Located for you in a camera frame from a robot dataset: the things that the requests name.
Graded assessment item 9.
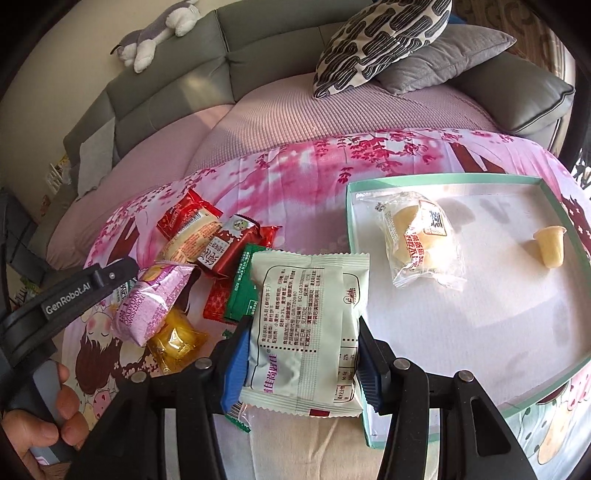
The person's left hand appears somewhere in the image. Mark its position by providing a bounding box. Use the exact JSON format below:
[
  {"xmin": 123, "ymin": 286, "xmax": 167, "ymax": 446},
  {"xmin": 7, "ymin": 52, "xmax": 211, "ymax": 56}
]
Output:
[{"xmin": 0, "ymin": 362, "xmax": 95, "ymax": 480}]

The black and white patterned pillow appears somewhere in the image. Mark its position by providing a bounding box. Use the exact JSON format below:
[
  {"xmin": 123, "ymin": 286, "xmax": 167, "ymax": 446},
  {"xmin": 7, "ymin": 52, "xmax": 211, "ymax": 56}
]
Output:
[{"xmin": 313, "ymin": 0, "xmax": 455, "ymax": 99}]

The pink floral printed blanket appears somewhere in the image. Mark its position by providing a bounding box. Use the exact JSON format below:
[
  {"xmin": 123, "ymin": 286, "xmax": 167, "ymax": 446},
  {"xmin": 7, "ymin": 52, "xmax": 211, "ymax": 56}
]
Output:
[{"xmin": 60, "ymin": 129, "xmax": 591, "ymax": 480}]

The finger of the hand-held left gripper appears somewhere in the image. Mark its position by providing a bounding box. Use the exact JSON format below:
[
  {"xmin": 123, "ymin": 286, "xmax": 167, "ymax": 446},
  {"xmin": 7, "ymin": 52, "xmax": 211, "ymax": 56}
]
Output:
[{"xmin": 90, "ymin": 257, "xmax": 140, "ymax": 296}]

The pale green cracker packet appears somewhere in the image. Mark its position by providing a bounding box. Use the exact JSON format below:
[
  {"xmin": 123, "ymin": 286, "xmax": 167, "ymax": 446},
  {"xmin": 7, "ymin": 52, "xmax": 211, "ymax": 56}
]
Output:
[{"xmin": 239, "ymin": 250, "xmax": 371, "ymax": 418}]

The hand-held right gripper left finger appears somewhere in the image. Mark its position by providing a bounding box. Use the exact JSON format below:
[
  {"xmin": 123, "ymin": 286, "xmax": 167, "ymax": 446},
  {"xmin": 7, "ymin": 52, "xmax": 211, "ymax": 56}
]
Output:
[{"xmin": 60, "ymin": 318, "xmax": 252, "ymax": 480}]

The yellow clear snack packet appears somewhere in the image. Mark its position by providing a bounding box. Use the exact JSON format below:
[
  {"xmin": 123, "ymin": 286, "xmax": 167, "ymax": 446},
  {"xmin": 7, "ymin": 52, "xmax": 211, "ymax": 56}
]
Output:
[{"xmin": 148, "ymin": 308, "xmax": 208, "ymax": 374}]

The purple swiss roll packet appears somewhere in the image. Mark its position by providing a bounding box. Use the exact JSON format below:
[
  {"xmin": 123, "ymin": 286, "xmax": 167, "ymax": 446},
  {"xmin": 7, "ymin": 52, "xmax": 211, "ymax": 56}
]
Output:
[{"xmin": 113, "ymin": 261, "xmax": 195, "ymax": 347}]

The teal shallow box tray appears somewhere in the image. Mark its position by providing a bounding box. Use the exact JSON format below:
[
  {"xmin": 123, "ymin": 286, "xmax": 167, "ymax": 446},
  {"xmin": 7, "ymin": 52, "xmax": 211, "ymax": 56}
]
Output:
[{"xmin": 346, "ymin": 173, "xmax": 591, "ymax": 450}]

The grey sofa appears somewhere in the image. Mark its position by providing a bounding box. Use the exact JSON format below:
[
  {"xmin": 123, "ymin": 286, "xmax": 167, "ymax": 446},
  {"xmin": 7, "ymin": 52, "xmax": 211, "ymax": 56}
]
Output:
[{"xmin": 62, "ymin": 0, "xmax": 575, "ymax": 195}]

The red and beige cake packet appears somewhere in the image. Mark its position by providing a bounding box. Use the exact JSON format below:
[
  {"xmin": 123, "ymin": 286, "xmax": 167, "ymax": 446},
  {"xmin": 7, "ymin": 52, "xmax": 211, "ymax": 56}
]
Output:
[{"xmin": 156, "ymin": 189, "xmax": 223, "ymax": 264}]

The dark red snack packet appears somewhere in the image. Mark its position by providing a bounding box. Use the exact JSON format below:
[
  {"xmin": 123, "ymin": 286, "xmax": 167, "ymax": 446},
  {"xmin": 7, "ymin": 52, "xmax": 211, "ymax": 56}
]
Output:
[{"xmin": 196, "ymin": 215, "xmax": 264, "ymax": 279}]

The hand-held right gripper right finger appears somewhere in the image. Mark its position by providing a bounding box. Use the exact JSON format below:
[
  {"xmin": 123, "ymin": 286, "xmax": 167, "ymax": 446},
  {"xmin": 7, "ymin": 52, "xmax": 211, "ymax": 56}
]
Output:
[{"xmin": 355, "ymin": 316, "xmax": 536, "ymax": 480}]

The light grey cushion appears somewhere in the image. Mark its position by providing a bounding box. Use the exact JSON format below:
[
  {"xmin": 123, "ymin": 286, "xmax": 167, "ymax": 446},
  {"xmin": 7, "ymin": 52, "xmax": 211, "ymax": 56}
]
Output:
[{"xmin": 78, "ymin": 121, "xmax": 116, "ymax": 199}]

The long red snack packet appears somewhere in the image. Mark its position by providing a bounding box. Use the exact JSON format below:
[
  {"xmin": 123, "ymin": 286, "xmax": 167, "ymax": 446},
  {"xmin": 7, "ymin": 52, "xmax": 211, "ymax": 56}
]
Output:
[{"xmin": 203, "ymin": 277, "xmax": 232, "ymax": 321}]

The pink knit sofa cover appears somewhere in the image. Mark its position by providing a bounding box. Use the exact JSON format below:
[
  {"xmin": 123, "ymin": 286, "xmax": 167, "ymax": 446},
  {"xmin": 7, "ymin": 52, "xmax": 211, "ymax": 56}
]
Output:
[{"xmin": 46, "ymin": 85, "xmax": 497, "ymax": 273}]

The beige patterned curtain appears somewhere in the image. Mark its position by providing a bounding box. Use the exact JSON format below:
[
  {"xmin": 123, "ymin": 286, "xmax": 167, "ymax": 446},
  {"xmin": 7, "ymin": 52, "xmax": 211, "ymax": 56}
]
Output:
[{"xmin": 455, "ymin": 0, "xmax": 573, "ymax": 79}]

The clear wrapped bun packet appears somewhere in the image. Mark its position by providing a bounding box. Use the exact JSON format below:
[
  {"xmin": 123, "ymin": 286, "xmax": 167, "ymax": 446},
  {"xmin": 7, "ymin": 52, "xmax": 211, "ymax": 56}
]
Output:
[{"xmin": 359, "ymin": 191, "xmax": 467, "ymax": 291}]

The yellow jelly cup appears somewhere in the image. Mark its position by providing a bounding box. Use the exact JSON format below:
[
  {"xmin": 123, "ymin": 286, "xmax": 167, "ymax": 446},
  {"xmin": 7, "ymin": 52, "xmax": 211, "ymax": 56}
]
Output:
[{"xmin": 533, "ymin": 226, "xmax": 568, "ymax": 268}]

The grey and white plush toy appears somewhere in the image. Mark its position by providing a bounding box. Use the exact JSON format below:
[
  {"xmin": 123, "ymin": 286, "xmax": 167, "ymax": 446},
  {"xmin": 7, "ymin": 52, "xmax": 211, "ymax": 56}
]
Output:
[{"xmin": 110, "ymin": 0, "xmax": 200, "ymax": 73}]

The small red snack packet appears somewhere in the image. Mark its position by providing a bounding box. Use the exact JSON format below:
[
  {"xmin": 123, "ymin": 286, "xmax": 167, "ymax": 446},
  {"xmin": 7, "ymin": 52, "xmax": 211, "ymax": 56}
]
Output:
[{"xmin": 259, "ymin": 224, "xmax": 282, "ymax": 252}]

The grey pillow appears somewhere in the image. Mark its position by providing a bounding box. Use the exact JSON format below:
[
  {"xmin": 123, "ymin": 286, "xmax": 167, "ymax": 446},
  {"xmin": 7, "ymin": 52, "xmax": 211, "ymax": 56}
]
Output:
[{"xmin": 376, "ymin": 24, "xmax": 517, "ymax": 95}]

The green snack packet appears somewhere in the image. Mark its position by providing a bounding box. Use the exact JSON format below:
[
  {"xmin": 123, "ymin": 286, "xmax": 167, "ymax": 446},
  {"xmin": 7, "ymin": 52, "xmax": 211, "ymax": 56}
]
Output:
[{"xmin": 224, "ymin": 243, "xmax": 259, "ymax": 324}]

